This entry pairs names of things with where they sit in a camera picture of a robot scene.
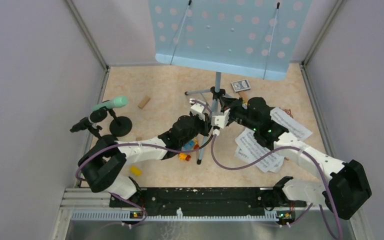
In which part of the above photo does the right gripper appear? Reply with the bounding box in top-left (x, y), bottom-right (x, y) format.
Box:
top-left (218, 97), bottom-right (258, 133)

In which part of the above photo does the sheet music page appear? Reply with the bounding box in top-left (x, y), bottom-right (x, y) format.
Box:
top-left (270, 107), bottom-right (313, 141)
top-left (234, 128), bottom-right (284, 173)

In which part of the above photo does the blue music stand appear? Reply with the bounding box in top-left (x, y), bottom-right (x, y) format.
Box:
top-left (148, 0), bottom-right (313, 166)

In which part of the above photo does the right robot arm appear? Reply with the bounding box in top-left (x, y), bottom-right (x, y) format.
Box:
top-left (219, 96), bottom-right (372, 220)

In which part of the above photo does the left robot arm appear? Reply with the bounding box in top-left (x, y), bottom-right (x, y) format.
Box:
top-left (75, 113), bottom-right (211, 207)

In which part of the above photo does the toy block car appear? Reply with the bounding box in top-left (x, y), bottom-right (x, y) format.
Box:
top-left (178, 138), bottom-right (200, 162)

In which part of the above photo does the playing card box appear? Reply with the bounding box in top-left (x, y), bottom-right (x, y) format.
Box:
top-left (231, 79), bottom-right (251, 93)

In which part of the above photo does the red owl toy block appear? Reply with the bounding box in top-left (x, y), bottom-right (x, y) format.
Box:
top-left (284, 109), bottom-right (293, 118)

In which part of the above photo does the wooden block far left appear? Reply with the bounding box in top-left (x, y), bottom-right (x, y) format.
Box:
top-left (137, 95), bottom-right (151, 110)

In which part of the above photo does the yellow toy brick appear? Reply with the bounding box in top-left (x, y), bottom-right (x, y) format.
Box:
top-left (129, 165), bottom-right (142, 177)

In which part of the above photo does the mint green microphone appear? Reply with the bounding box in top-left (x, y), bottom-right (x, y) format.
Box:
top-left (91, 96), bottom-right (133, 137)

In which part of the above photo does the black microphone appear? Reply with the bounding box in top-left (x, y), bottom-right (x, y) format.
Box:
top-left (69, 107), bottom-right (118, 145)

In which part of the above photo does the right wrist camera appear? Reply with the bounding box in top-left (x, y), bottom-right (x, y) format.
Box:
top-left (211, 109), bottom-right (230, 129)

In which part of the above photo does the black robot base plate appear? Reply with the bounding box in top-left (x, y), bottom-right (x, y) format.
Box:
top-left (109, 186), bottom-right (307, 226)

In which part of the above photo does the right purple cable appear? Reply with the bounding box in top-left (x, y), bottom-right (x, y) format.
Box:
top-left (210, 129), bottom-right (344, 240)

